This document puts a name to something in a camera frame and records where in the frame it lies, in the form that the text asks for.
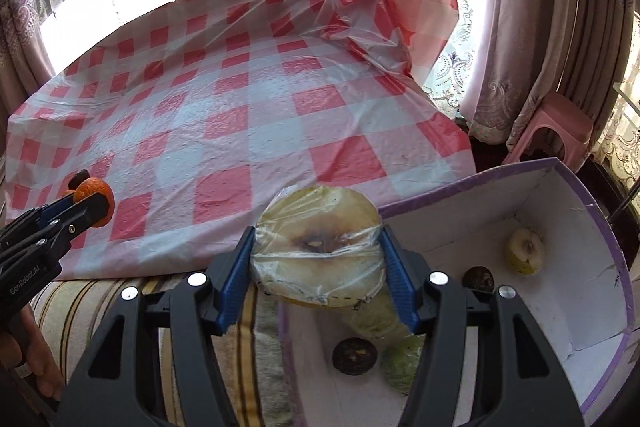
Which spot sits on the pink patterned curtain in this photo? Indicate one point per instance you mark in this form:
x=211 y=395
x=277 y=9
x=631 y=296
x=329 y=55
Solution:
x=531 y=48

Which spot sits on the orange tangerine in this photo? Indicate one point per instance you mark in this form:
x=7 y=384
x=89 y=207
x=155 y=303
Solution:
x=99 y=196

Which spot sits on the wrapped pale green fruit half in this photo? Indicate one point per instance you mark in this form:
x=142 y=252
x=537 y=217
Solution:
x=377 y=319

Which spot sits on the halved pear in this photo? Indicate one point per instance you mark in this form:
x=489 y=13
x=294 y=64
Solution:
x=318 y=246

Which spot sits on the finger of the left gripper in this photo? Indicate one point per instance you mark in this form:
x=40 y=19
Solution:
x=70 y=194
x=67 y=226

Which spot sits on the halved pear far corner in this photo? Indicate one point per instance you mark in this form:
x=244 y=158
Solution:
x=524 y=252

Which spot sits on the wrapped green kiwi half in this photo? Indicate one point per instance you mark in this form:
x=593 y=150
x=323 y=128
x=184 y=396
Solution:
x=400 y=362

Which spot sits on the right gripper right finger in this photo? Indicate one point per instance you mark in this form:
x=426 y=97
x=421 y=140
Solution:
x=519 y=380

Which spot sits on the dark mangosteen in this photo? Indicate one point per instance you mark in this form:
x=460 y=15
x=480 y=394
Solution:
x=354 y=356
x=479 y=278

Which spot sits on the person's left hand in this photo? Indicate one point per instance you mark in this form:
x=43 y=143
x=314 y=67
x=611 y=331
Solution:
x=25 y=343

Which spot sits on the red white checkered tablecloth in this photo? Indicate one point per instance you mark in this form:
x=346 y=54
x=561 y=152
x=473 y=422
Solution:
x=200 y=112

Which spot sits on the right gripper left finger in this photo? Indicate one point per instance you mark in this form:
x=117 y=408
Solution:
x=235 y=276

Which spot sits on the pink plastic stool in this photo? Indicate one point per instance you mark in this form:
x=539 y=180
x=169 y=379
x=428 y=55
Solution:
x=563 y=120

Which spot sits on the white box purple trim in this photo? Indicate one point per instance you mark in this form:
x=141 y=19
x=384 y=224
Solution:
x=582 y=298

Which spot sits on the striped sofa towel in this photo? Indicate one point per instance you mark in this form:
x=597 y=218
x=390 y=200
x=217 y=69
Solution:
x=161 y=352

